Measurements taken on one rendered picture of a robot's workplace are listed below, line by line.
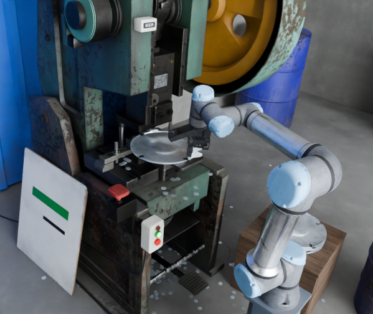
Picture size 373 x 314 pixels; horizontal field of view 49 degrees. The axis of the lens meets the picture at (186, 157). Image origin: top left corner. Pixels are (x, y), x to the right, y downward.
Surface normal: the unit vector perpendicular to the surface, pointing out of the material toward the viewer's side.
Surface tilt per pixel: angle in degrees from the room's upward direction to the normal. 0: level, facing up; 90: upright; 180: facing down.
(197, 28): 90
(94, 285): 0
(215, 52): 90
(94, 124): 90
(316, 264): 0
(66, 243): 78
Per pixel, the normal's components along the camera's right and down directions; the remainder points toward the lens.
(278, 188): -0.81, 0.11
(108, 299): 0.07, -0.87
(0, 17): 0.73, 0.39
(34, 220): -0.62, 0.15
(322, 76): -0.69, 0.31
